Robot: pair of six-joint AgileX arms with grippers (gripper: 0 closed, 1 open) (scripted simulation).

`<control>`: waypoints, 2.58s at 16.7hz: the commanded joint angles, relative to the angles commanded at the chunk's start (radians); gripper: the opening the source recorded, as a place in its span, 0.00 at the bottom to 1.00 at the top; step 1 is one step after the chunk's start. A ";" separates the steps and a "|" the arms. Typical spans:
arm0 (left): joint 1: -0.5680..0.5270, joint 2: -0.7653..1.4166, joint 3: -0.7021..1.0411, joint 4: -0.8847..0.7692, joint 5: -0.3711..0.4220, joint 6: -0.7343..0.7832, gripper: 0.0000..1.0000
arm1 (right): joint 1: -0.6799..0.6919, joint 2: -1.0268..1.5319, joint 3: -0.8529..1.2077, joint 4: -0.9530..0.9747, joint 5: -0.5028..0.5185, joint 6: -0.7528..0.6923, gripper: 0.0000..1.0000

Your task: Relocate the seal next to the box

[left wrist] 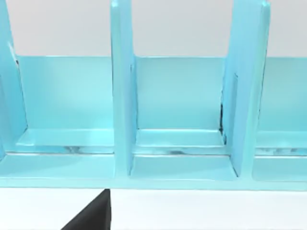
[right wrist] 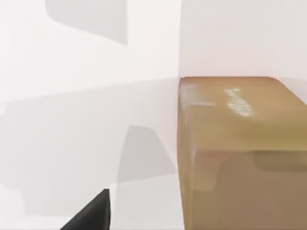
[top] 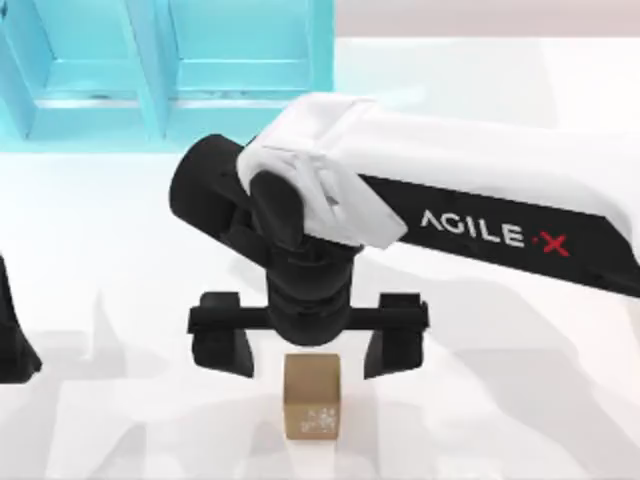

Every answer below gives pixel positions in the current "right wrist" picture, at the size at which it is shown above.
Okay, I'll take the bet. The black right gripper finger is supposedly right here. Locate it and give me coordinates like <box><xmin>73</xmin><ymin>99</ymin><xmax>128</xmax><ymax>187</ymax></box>
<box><xmin>59</xmin><ymin>188</ymin><xmax>112</xmax><ymax>230</ymax></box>

